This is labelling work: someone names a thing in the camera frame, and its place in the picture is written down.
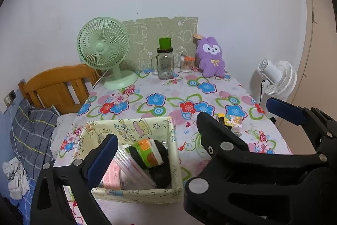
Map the green cup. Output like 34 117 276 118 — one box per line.
159 37 171 50

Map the wall power socket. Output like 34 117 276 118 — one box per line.
4 90 17 107

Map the yellow fabric storage box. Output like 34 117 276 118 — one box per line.
72 116 183 204

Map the glass mason jar mug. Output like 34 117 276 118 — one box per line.
151 48 174 80

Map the purple plush bunny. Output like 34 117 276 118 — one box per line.
196 36 226 78

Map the black item in box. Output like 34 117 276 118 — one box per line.
126 139 171 189

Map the pink packet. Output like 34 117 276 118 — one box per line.
99 160 122 190

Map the floral tablecloth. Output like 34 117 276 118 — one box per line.
51 68 293 225

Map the green desk fan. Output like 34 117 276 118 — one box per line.
76 16 138 90

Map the crumpled white cloth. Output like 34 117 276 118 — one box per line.
2 157 30 200

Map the toothpick jar orange lid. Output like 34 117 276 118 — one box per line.
180 55 195 73

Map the beige patterned wall board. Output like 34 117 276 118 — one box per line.
120 16 198 71

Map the green tissue pack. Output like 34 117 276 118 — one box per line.
126 139 163 169

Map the yellow snack packet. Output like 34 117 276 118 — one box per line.
218 113 243 133

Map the white standing fan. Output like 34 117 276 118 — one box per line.
258 58 297 102

